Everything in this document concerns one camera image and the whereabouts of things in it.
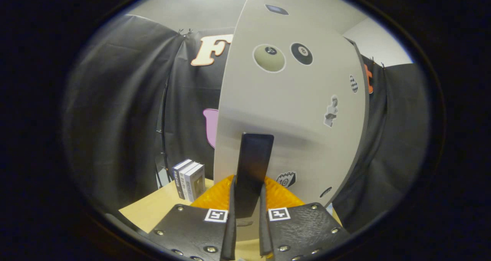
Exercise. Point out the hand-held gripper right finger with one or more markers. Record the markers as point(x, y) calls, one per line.
point(264, 234)

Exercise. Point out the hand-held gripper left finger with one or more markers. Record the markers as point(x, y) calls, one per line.
point(232, 234)

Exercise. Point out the white cabinet door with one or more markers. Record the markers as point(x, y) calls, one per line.
point(299, 138)

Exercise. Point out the white spine book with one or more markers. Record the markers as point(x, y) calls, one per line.
point(182, 186)

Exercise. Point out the dark grey cabinet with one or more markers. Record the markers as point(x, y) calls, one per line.
point(366, 111)

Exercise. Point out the black backdrop cloth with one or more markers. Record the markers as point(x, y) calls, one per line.
point(115, 119)

